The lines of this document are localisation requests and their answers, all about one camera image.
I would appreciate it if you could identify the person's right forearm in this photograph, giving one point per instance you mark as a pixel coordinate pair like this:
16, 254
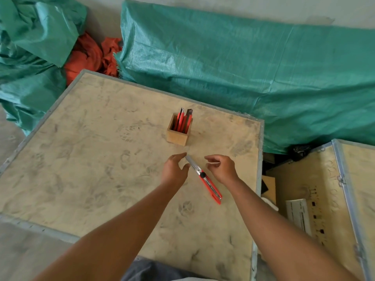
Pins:
275, 231

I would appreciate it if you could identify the person's left thumb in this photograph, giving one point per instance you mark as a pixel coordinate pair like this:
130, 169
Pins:
186, 169

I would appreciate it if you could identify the person's left forearm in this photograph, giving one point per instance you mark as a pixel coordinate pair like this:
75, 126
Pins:
123, 237

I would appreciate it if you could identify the person's right hand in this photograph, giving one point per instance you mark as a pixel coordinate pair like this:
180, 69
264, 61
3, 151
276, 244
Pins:
225, 171

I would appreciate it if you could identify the plywood crate with metal edges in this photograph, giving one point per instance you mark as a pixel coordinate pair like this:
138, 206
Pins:
331, 190

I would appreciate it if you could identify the small plywood box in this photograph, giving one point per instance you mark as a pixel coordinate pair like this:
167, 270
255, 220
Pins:
269, 188

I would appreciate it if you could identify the white cloth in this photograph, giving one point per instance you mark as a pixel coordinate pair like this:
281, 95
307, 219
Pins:
269, 203

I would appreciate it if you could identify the person's left hand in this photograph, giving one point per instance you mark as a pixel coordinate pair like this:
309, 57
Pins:
171, 171

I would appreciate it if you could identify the orange cloth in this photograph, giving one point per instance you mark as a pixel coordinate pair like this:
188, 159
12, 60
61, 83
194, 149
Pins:
85, 59

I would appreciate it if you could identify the white paper label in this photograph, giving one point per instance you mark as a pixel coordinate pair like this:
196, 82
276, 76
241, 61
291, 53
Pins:
298, 216

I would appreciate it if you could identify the large green tarp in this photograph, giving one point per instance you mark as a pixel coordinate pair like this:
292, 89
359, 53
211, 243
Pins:
249, 73

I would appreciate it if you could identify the square wooden holder box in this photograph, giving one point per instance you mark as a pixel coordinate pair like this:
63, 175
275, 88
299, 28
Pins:
177, 137

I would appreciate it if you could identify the crumpled green tarp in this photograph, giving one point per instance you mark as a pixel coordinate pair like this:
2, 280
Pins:
32, 55

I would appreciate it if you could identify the person's grey trousers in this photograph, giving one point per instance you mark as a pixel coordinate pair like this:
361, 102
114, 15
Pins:
158, 272

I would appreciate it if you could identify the black object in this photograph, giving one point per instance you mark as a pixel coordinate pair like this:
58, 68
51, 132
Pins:
300, 152

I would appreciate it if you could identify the red utility knife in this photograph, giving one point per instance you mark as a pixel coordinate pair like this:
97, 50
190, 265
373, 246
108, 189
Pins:
189, 121
184, 122
208, 184
178, 121

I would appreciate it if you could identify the person's right thumb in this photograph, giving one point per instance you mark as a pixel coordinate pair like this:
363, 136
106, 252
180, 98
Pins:
213, 165

